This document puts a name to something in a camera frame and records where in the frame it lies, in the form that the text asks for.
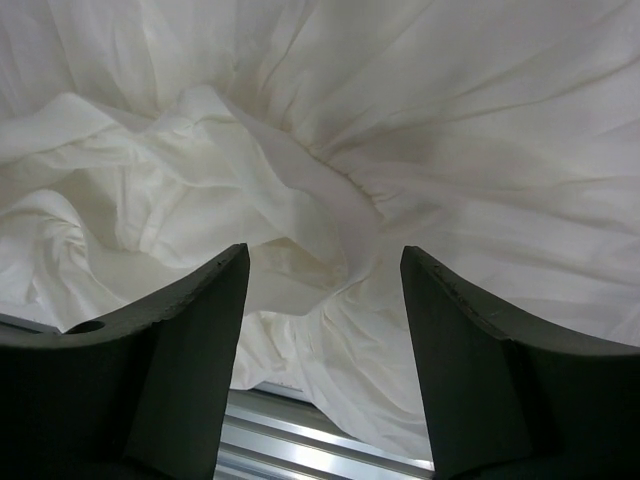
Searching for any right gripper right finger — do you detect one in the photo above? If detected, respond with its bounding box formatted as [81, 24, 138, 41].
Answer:
[400, 246, 639, 479]

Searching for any white skirt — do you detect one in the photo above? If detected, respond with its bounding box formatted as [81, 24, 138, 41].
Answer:
[1, 1, 639, 459]

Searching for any aluminium mounting rail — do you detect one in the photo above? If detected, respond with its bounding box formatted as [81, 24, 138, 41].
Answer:
[0, 312, 436, 480]

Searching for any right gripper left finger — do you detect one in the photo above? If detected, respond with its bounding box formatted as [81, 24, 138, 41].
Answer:
[1, 244, 250, 479]

